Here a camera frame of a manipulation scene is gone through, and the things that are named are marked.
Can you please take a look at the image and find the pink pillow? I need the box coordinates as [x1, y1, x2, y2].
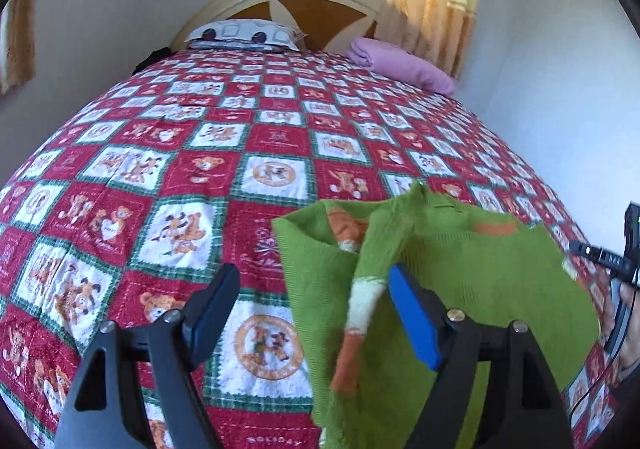
[345, 38, 456, 96]

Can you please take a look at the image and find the cream and wood headboard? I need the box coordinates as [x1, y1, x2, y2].
[171, 0, 385, 54]

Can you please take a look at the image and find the person's right hand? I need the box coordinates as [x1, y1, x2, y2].
[602, 279, 639, 385]

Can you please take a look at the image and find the green orange striped knit sweater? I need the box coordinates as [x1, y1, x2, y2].
[272, 184, 599, 448]

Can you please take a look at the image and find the dark object beside bed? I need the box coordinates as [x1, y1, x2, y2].
[132, 47, 175, 76]

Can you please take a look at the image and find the white patterned pillow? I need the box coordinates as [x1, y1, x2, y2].
[184, 19, 306, 50]

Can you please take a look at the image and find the red patchwork teddy bedspread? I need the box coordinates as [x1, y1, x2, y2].
[1, 50, 582, 448]

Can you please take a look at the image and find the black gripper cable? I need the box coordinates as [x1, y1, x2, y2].
[566, 287, 640, 425]

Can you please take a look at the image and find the yellow curtain at left window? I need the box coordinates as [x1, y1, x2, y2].
[1, 0, 36, 96]

